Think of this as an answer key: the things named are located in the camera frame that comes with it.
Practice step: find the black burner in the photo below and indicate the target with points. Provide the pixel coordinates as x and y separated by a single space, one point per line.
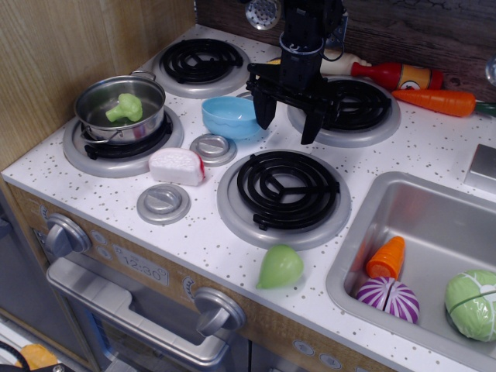
366 114
283 197
201 68
116 161

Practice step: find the silver hanging utensil right edge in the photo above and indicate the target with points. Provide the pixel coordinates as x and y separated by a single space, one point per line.
490 70

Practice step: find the light blue plastic bowl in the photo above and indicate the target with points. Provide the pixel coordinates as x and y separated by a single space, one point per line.
231 117

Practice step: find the front left black burner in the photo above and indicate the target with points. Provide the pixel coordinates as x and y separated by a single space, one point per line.
116 161

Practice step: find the silver stovetop knob front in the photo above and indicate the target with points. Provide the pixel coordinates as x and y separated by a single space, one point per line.
163 204

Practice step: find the orange toy carrot piece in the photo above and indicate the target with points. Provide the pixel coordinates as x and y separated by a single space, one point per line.
388 260

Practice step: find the purple toy onion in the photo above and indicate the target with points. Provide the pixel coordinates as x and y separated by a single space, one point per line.
390 296

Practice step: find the green toy cabbage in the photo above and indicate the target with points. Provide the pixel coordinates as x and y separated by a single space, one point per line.
470 302

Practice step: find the small steel pot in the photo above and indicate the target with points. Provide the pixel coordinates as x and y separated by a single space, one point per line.
91 106

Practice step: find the silver perforated ladle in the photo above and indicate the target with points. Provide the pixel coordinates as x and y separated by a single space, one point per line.
263 14

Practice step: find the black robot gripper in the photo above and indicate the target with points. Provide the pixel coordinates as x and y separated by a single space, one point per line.
297 81

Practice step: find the light green toy pear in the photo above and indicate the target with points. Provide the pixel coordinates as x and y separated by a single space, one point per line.
281 266

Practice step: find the silver toy sink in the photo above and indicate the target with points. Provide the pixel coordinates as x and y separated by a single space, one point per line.
446 232

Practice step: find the yellow object on floor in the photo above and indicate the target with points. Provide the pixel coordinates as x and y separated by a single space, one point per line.
37 356

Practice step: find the silver oven door handle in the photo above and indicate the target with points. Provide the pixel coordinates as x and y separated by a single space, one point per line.
124 334

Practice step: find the green toy broccoli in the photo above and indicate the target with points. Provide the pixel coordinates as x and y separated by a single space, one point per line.
128 107

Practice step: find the silver faucet base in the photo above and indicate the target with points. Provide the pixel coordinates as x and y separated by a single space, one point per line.
481 173

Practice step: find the back right black burner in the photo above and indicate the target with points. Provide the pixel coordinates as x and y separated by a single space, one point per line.
366 114

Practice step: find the silver stovetop knob middle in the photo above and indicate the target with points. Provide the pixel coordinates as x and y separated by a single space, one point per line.
214 150

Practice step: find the silver stovetop knob back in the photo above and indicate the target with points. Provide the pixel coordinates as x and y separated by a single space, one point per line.
246 95

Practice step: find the silver stovetop knob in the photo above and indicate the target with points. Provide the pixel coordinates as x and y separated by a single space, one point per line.
214 150
163 204
246 95

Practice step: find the red toy ketchup bottle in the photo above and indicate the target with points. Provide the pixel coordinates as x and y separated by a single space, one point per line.
396 76

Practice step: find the front right black burner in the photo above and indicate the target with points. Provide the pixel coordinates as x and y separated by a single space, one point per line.
283 197

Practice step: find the back left black burner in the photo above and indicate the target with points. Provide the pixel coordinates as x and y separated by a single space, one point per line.
201 68

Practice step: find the white toy bottle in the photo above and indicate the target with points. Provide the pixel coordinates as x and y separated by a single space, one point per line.
338 63

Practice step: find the right silver oven knob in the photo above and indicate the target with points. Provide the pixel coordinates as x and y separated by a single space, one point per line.
217 311

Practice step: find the left silver oven knob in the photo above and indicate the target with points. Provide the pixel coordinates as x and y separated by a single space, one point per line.
65 236

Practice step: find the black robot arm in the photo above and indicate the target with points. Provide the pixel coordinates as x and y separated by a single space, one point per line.
314 17

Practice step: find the silver oven knob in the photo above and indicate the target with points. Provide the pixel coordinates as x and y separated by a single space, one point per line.
217 311
65 236

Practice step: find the white red toy cheese wedge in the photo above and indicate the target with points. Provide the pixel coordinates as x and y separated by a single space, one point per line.
177 165

